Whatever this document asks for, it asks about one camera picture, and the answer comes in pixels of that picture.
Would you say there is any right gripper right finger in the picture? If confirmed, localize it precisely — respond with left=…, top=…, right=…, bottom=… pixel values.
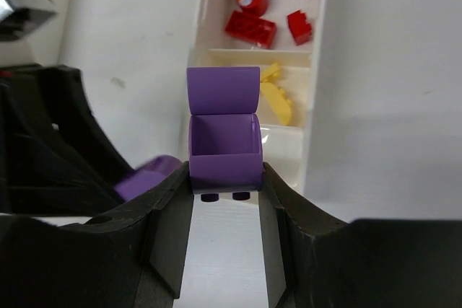
left=258, top=165, right=461, bottom=307

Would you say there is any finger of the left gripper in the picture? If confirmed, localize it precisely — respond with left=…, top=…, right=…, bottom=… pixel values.
left=1, top=64, right=133, bottom=216

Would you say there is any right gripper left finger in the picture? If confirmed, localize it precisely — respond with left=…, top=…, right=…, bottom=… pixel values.
left=1, top=164, right=194, bottom=307

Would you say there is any purple flower lego lid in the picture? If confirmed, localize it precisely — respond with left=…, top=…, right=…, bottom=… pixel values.
left=114, top=155, right=182, bottom=201

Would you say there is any purple flower lego box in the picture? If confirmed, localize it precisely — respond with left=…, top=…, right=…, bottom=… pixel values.
left=186, top=66, right=263, bottom=203

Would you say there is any red 2x2 lego brick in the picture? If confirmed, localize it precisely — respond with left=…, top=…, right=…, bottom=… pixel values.
left=287, top=10, right=313, bottom=45

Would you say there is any red 2x4 lego brick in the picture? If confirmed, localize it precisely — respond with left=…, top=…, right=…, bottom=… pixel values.
left=225, top=11, right=277, bottom=49

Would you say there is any right white divided bin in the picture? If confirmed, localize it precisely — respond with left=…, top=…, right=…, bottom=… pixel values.
left=188, top=0, right=325, bottom=193

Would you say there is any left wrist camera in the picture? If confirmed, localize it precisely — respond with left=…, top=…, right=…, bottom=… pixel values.
left=1, top=0, right=57, bottom=42

